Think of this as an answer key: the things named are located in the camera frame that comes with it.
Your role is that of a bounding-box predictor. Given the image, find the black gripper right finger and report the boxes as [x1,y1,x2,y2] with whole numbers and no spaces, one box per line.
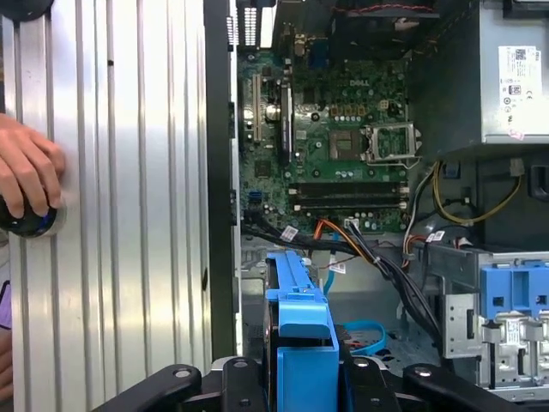
[341,354,531,412]

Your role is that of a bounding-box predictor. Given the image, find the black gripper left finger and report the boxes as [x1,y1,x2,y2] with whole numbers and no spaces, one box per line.
[92,358,265,412]

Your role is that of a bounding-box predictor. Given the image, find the hard disk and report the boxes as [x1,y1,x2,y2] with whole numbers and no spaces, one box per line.
[261,251,357,412]

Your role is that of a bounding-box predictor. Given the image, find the round black tool blue ring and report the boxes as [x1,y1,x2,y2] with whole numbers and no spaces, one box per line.
[0,195,69,238]

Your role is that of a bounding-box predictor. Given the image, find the person's hand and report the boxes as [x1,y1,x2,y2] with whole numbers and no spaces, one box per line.
[0,112,68,220]

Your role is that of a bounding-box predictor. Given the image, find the metal drive cage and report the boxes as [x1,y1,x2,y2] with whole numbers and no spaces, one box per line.
[441,248,549,404]

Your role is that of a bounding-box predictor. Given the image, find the blue plastic drive latch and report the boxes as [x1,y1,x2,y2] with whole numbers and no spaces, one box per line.
[479,264,549,322]

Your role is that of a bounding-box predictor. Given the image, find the person in purple shirt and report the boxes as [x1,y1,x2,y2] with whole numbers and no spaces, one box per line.
[0,238,15,403]

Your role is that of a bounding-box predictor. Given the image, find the black RAM slot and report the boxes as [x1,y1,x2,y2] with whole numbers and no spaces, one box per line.
[292,197,409,215]
[287,182,409,198]

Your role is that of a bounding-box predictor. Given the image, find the black open PC case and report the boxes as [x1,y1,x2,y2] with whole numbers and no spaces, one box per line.
[203,0,549,412]

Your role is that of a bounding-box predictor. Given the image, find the metal socket cover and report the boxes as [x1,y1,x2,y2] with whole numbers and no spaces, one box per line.
[366,122,419,164]

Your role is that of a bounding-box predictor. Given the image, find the green motherboard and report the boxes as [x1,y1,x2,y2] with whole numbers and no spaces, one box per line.
[237,29,412,236]

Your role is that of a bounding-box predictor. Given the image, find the CPU socket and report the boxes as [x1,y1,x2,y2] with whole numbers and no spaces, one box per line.
[328,128,366,162]

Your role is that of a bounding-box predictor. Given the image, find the grey expansion slot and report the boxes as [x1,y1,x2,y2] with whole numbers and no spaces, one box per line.
[251,72,263,143]

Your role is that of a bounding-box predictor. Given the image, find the grey power supply unit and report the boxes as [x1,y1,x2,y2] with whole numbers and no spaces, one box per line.
[407,0,549,161]

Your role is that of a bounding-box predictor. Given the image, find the black round pad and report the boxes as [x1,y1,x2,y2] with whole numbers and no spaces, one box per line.
[0,0,56,22]

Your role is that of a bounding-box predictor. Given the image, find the blue data wire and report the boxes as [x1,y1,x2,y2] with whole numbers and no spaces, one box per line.
[323,256,390,356]

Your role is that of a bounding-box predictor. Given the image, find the black cable bundle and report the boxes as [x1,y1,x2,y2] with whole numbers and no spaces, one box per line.
[242,209,445,348]

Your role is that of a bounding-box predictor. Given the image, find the grey white wire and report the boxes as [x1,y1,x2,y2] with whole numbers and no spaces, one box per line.
[401,162,434,270]

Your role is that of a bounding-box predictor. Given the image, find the orange wire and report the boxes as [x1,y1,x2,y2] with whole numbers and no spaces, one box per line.
[314,218,370,263]

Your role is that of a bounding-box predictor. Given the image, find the yellow and black wire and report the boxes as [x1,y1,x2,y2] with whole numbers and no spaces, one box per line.
[431,159,525,227]

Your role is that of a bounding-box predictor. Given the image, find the wire locking lever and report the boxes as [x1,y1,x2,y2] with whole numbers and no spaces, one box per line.
[366,154,424,167]

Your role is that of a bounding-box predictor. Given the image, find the thin red wire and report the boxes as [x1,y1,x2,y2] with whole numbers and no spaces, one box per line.
[347,3,439,17]

